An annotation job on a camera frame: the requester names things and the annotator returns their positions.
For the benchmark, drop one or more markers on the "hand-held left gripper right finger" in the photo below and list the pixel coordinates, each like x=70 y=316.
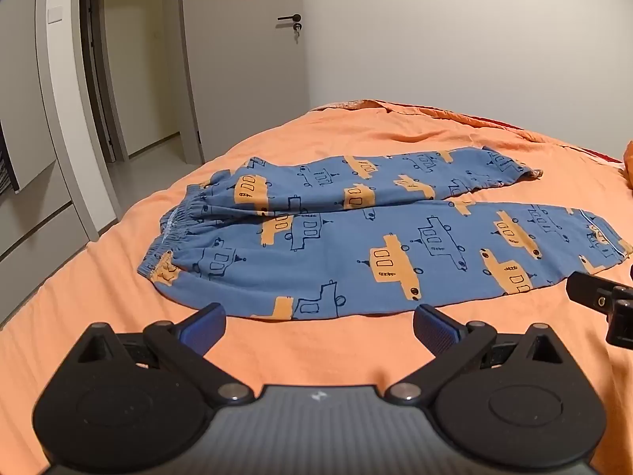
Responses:
x=435 y=331

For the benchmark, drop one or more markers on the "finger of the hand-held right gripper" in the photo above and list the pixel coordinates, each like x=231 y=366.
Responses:
x=591 y=292

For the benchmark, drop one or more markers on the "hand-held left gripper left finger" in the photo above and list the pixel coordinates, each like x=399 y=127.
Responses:
x=205 y=329

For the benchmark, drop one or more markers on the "blue pants with orange print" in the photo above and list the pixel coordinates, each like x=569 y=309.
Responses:
x=346 y=257

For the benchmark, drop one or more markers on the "orange bed cover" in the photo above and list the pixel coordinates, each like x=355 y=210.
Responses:
x=123 y=267

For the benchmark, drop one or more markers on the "orange pillow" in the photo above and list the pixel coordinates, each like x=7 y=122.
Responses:
x=629 y=166

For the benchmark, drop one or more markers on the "red bed sheet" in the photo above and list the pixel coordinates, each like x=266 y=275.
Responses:
x=593 y=153

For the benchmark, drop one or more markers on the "grey cabinet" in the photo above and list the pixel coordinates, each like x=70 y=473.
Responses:
x=29 y=237

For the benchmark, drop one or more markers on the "white door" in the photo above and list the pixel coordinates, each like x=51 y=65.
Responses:
x=247 y=84

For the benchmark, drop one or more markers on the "dark hallway door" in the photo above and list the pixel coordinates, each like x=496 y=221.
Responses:
x=99 y=84

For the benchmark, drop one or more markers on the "white light switch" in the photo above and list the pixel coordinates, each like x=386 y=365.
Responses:
x=55 y=14

